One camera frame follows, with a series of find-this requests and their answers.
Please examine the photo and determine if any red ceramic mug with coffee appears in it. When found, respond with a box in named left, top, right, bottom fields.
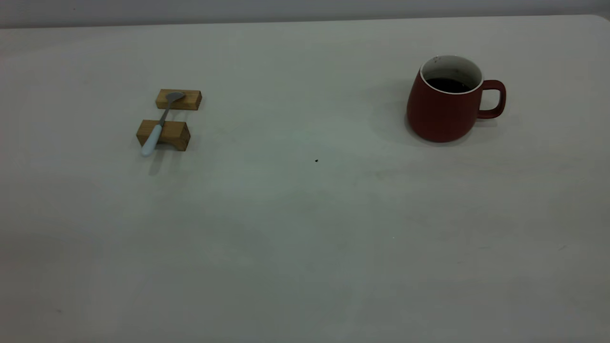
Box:
left=407, top=55, right=507, bottom=143

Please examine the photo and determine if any metal spoon with white handle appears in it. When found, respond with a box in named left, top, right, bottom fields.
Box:
left=141, top=91, right=185, bottom=157

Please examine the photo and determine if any flat rectangular wooden block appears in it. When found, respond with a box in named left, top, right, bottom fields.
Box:
left=155, top=89, right=203, bottom=111

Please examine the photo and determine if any arched wooden block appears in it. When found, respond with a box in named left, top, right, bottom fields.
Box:
left=136, top=119, right=191, bottom=151

